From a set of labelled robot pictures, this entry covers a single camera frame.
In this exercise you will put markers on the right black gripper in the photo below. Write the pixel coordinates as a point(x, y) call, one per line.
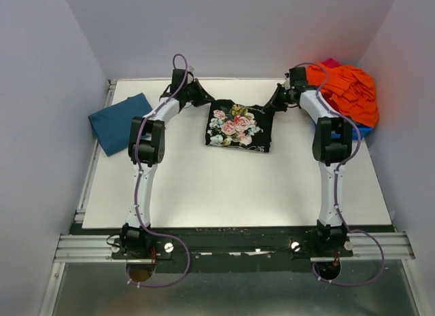
point(274, 103)

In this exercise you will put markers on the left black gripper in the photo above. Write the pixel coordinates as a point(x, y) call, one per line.
point(203, 97)

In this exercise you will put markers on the black t-shirt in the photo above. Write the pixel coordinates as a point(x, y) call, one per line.
point(238, 126)

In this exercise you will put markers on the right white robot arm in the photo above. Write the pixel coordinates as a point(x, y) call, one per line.
point(336, 141)

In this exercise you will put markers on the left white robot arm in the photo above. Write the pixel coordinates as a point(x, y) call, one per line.
point(146, 148)

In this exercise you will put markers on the pink t-shirt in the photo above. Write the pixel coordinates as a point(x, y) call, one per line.
point(331, 63)

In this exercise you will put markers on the orange t-shirt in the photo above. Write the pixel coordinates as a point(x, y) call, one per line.
point(349, 90)

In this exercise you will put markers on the folded teal t-shirt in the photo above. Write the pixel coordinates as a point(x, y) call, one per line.
point(111, 125)

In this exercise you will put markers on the blue plastic bin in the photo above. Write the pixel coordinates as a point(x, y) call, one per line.
point(364, 130)

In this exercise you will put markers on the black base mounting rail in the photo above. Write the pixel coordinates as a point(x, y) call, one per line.
point(230, 249)

